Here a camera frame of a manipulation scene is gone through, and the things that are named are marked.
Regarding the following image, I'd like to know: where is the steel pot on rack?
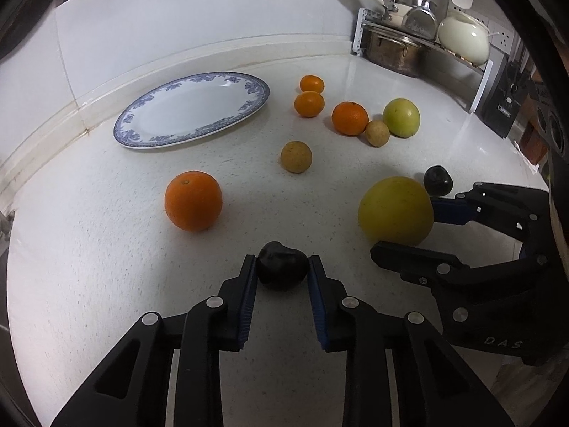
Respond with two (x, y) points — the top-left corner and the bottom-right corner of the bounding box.
(362, 29), (426, 77)

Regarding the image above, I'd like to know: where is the small tangerine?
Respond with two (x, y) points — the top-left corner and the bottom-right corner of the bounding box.
(299, 74), (325, 94)
(293, 91), (325, 118)

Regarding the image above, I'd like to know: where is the medium orange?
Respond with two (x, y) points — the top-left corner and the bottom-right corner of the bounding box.
(331, 101), (369, 136)

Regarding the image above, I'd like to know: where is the steel spatula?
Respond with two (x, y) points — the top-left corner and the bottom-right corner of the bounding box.
(403, 0), (438, 42)

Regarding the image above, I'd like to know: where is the large yellow pear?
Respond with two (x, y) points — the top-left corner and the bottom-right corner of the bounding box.
(358, 176), (434, 247)

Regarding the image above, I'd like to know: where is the black appliance box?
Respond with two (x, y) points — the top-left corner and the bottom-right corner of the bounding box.
(477, 48), (531, 138)

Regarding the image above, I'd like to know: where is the dark plum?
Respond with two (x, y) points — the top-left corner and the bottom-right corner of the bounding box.
(257, 241), (310, 292)
(424, 165), (453, 197)

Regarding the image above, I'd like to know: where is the blue white oval plate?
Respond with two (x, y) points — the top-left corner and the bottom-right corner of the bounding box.
(113, 72), (270, 149)

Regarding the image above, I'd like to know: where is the white ceramic pot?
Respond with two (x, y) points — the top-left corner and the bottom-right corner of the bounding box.
(438, 10), (490, 67)

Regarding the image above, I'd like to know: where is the large orange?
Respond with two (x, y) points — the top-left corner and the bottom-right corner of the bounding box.
(164, 171), (223, 232)

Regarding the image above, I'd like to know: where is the brown longan fruit back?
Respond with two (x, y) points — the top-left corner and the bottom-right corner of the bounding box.
(365, 120), (390, 148)

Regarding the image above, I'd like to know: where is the green apple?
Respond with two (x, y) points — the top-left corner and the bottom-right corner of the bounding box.
(383, 98), (420, 138)

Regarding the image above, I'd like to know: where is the cream handled pan lower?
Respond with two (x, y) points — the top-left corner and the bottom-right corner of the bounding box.
(371, 0), (406, 28)

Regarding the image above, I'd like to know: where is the white dish rack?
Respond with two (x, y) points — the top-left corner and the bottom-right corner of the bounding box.
(351, 8), (494, 114)

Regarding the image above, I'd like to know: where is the small tangerine near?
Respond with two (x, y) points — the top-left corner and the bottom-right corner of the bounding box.
(293, 91), (325, 118)

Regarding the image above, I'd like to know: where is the brown longan fruit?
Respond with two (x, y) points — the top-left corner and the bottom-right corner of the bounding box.
(365, 120), (390, 148)
(280, 141), (313, 174)

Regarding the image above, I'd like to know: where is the brown longan fruit front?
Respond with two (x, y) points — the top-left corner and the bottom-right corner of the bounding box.
(280, 141), (313, 174)

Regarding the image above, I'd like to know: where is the small tangerine far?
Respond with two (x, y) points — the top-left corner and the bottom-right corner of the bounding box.
(299, 74), (325, 94)

